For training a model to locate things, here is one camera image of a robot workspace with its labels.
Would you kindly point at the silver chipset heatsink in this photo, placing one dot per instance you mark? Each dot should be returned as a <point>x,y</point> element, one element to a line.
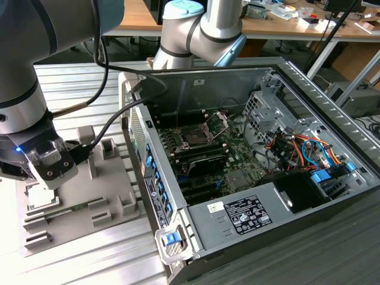
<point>239,180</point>

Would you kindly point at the open grey PC case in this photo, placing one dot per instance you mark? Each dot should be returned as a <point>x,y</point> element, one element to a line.
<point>193,98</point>

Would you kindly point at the silver metal drive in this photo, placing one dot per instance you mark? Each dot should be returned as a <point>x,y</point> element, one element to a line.
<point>256,12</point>

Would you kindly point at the silver perforated drive cage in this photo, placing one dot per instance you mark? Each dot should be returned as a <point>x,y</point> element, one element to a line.
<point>255,107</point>

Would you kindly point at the grey plastic parts rack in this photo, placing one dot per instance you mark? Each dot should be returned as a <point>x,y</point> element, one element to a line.
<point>98,184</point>

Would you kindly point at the black slanted pole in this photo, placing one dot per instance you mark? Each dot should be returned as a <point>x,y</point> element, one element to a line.
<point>326,41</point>

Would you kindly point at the black expansion slot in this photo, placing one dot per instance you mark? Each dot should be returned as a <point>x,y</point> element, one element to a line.
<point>199,185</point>
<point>205,195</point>

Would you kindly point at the black plastic box cover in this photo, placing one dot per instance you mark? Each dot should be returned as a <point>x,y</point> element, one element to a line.
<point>297,190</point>

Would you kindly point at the black RAM slot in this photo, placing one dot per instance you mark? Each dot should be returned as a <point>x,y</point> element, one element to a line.
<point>197,148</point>
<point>202,155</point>

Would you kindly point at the blue disk carrier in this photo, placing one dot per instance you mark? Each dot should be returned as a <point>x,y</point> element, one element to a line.
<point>321,177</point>

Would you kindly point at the grey computer box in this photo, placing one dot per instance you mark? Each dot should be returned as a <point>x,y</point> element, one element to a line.
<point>362,101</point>

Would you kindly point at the green RAM stick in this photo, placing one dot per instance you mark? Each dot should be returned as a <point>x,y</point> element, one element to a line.
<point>68,210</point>

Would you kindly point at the grey power supply with labels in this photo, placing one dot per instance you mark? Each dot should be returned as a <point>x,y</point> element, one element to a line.
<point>205,234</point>

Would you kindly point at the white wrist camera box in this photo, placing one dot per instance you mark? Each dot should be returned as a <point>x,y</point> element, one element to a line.
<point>53,169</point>

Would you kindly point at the green motherboard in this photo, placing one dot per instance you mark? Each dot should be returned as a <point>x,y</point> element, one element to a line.
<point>246,160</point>

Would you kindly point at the blue case latch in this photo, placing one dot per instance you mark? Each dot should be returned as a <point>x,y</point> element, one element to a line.
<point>171,239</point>

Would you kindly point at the silver table leg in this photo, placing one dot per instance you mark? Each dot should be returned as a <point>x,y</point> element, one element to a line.
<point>360,75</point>

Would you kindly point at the white box with black insert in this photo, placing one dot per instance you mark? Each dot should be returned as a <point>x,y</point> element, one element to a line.
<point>319,26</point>

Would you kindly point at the CPU socket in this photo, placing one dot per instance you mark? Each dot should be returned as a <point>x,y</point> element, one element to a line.
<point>193,137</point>

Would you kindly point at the brown cardboard piece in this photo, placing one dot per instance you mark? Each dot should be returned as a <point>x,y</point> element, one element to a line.
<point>368,26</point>

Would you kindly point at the wooden desk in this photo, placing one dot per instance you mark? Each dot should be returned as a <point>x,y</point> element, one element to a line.
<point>350,33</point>

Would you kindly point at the blue plastic clip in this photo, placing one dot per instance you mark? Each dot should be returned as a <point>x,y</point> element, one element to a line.
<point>350,167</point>

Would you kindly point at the silver CPU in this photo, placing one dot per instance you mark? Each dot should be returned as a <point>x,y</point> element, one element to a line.
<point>38,197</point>

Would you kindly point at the black monitor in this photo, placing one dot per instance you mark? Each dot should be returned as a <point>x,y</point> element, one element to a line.
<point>341,5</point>

